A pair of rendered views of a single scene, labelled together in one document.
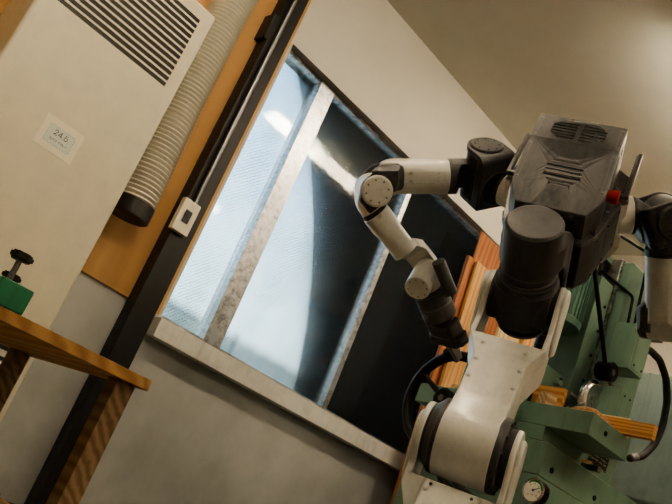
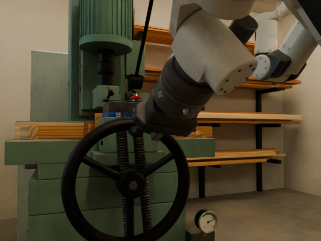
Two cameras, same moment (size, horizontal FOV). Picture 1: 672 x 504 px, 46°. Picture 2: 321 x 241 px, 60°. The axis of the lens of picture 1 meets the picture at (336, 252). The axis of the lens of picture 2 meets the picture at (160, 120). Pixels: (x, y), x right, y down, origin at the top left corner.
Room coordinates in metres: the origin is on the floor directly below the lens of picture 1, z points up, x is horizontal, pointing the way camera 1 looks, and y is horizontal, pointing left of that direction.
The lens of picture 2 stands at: (1.84, 0.15, 0.93)
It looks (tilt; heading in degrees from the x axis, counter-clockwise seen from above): 2 degrees up; 287
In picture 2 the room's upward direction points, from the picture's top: straight up
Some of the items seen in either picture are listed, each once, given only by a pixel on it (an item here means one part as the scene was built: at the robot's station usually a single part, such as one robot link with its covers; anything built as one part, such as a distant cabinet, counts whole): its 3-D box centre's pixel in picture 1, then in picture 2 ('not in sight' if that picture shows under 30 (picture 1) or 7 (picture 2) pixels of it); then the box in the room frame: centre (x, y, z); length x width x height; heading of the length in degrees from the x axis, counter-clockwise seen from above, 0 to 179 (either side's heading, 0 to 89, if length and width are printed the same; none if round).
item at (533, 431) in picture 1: (503, 433); (108, 163); (2.26, -0.65, 0.82); 0.40 x 0.21 x 0.04; 37
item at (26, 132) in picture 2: not in sight; (28, 132); (2.44, -0.52, 0.92); 0.04 x 0.03 x 0.04; 170
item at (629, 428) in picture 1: (551, 414); (133, 131); (2.22, -0.76, 0.92); 0.62 x 0.02 x 0.04; 37
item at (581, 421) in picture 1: (506, 413); (119, 148); (2.21, -0.63, 0.87); 0.61 x 0.30 x 0.06; 37
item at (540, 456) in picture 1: (529, 475); (100, 175); (2.37, -0.80, 0.76); 0.57 x 0.45 x 0.09; 127
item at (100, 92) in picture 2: (538, 378); (105, 100); (2.30, -0.72, 1.03); 0.14 x 0.07 x 0.09; 127
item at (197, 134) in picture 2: (591, 414); (189, 133); (2.02, -0.79, 0.91); 0.12 x 0.09 x 0.03; 127
